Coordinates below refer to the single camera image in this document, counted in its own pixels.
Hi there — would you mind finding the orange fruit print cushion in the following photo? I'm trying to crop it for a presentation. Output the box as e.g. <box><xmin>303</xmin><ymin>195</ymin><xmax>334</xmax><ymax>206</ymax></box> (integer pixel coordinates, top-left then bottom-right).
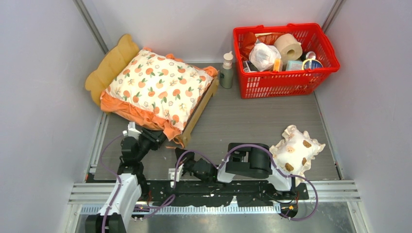
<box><xmin>100</xmin><ymin>48</ymin><xmax>218</xmax><ymax>146</ymax></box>

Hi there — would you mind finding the beige toilet paper roll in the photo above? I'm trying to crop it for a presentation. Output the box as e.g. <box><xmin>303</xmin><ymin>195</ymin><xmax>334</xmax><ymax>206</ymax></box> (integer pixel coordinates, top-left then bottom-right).
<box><xmin>274</xmin><ymin>33</ymin><xmax>303</xmax><ymax>63</ymax></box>

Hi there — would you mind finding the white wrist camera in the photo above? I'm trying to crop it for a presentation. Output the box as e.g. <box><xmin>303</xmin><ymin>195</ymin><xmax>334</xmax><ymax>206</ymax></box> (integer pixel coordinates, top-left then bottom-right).
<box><xmin>122</xmin><ymin>121</ymin><xmax>141</xmax><ymax>139</ymax></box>
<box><xmin>168</xmin><ymin>165</ymin><xmax>183</xmax><ymax>187</ymax></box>

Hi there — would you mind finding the small silver can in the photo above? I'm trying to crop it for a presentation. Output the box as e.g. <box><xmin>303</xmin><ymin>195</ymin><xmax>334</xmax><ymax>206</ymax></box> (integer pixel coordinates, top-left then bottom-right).
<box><xmin>304</xmin><ymin>51</ymin><xmax>316</xmax><ymax>60</ymax></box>

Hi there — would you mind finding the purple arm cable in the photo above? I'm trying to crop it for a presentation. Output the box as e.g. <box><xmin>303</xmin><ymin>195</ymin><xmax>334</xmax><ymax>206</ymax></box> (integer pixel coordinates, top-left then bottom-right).
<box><xmin>173</xmin><ymin>144</ymin><xmax>319</xmax><ymax>222</ymax></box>
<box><xmin>98</xmin><ymin>133</ymin><xmax>176</xmax><ymax>233</ymax></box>

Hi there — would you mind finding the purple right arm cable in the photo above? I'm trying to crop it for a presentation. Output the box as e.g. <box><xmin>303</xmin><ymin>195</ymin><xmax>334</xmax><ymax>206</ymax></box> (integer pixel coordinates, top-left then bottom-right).
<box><xmin>173</xmin><ymin>144</ymin><xmax>319</xmax><ymax>222</ymax></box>

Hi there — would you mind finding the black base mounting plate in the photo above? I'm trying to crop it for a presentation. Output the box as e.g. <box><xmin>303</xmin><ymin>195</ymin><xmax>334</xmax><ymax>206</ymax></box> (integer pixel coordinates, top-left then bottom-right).
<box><xmin>138</xmin><ymin>180</ymin><xmax>309</xmax><ymax>207</ymax></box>

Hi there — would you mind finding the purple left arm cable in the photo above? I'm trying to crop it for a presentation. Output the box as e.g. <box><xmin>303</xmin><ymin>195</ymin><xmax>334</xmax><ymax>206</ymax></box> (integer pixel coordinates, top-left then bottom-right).
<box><xmin>98</xmin><ymin>133</ymin><xmax>176</xmax><ymax>233</ymax></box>

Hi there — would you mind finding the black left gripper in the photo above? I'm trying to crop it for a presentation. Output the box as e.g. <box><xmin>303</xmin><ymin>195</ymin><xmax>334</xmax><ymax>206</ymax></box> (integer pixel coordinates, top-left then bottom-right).
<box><xmin>135</xmin><ymin>128</ymin><xmax>169</xmax><ymax>162</ymax></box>

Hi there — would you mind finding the slotted aluminium rail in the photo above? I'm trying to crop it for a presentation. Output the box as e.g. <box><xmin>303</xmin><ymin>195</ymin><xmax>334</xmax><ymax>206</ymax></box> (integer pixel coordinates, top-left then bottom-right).
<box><xmin>69</xmin><ymin>180</ymin><xmax>361</xmax><ymax>215</ymax></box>

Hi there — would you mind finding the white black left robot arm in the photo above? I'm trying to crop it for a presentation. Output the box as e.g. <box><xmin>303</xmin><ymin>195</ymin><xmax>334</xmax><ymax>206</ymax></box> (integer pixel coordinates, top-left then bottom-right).
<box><xmin>85</xmin><ymin>128</ymin><xmax>167</xmax><ymax>233</ymax></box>

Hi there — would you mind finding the red plastic shopping basket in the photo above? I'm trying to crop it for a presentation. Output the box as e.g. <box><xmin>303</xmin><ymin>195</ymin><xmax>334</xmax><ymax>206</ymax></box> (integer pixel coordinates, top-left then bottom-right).
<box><xmin>233</xmin><ymin>23</ymin><xmax>340</xmax><ymax>99</ymax></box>

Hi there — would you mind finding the wooden pet bed frame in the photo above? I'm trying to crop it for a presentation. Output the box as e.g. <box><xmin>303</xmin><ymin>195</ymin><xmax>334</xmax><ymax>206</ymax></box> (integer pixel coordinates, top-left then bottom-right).
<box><xmin>85</xmin><ymin>34</ymin><xmax>219</xmax><ymax>147</ymax></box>

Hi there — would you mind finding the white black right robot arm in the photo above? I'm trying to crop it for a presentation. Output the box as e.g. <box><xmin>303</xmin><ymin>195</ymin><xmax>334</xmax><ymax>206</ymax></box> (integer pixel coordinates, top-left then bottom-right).
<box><xmin>168</xmin><ymin>143</ymin><xmax>297</xmax><ymax>199</ymax></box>

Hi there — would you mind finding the light teal small box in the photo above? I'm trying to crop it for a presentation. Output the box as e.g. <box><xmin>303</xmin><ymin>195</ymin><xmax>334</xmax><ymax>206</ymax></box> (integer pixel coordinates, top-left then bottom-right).
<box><xmin>285</xmin><ymin>60</ymin><xmax>303</xmax><ymax>71</ymax></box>

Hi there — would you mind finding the round blue lidded tin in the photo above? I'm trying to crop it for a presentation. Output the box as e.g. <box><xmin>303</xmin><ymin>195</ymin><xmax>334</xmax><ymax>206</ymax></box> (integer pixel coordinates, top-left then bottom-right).
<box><xmin>302</xmin><ymin>59</ymin><xmax>323</xmax><ymax>70</ymax></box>

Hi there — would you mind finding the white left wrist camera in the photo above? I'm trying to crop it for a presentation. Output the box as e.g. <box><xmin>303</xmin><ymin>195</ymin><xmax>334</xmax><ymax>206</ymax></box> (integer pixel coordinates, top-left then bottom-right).
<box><xmin>122</xmin><ymin>121</ymin><xmax>141</xmax><ymax>139</ymax></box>

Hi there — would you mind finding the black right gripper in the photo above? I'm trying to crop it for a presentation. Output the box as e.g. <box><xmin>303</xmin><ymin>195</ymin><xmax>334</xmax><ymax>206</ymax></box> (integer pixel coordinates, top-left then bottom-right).
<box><xmin>175</xmin><ymin>148</ymin><xmax>198</xmax><ymax>178</ymax></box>

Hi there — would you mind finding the green pump lotion bottle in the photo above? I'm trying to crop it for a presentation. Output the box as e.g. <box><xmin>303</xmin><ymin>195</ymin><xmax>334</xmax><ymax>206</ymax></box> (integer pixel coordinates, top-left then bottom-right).
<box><xmin>220</xmin><ymin>51</ymin><xmax>234</xmax><ymax>89</ymax></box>

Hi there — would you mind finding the orange red crumpled bag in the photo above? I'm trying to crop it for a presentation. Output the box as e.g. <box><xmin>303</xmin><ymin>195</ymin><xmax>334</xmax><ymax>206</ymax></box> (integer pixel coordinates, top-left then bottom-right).
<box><xmin>239</xmin><ymin>32</ymin><xmax>284</xmax><ymax>61</ymax></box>

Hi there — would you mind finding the cream frilled small pillow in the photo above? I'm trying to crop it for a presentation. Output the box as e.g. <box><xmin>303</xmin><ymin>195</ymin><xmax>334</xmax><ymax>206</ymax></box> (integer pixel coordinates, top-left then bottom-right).
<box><xmin>269</xmin><ymin>125</ymin><xmax>326</xmax><ymax>177</ymax></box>

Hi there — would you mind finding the white plastic wrapped packet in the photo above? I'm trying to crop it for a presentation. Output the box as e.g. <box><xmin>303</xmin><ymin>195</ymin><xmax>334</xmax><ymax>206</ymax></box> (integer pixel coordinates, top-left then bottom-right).
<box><xmin>249</xmin><ymin>43</ymin><xmax>281</xmax><ymax>71</ymax></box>

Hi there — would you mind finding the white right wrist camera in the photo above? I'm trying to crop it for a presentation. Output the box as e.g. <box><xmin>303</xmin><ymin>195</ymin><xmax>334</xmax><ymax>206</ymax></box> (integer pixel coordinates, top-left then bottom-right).
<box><xmin>168</xmin><ymin>165</ymin><xmax>183</xmax><ymax>187</ymax></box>

